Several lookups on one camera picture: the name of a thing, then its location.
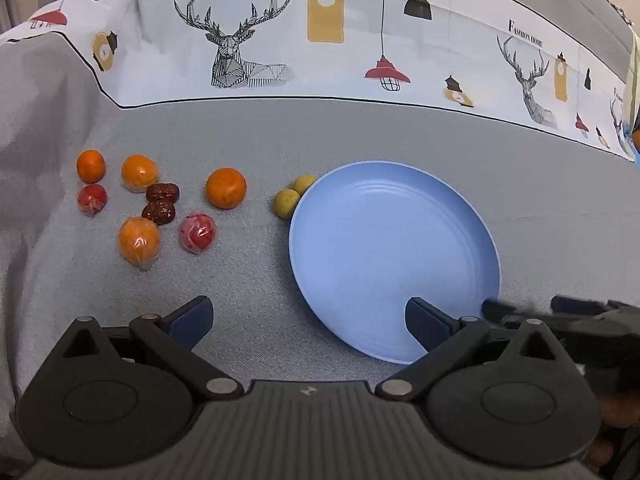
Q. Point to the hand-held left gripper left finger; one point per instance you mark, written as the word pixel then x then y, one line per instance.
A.
pixel 192 317

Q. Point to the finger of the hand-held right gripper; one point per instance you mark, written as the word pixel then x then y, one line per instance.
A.
pixel 505 309
pixel 575 304

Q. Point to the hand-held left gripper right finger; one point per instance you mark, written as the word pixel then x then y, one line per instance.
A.
pixel 425 321

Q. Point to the plastic-wrapped pink fruit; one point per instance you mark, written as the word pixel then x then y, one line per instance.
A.
pixel 198 232

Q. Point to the blue round plate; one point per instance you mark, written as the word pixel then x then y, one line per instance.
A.
pixel 390 240

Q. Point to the plastic-wrapped orange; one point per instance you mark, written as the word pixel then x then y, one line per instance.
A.
pixel 140 173
pixel 139 241

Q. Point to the dried red date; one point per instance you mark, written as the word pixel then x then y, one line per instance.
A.
pixel 159 211
pixel 162 191

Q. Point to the large bare orange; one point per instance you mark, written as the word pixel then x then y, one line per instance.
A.
pixel 226 188

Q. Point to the yellow-brown longan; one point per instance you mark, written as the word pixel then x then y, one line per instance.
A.
pixel 304 183
pixel 285 203

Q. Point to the plastic-wrapped red fruit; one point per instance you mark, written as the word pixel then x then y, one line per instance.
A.
pixel 92 199

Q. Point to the small bare orange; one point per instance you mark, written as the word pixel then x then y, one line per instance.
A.
pixel 90 166

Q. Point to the grey headboard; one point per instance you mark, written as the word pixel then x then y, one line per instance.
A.
pixel 600 10

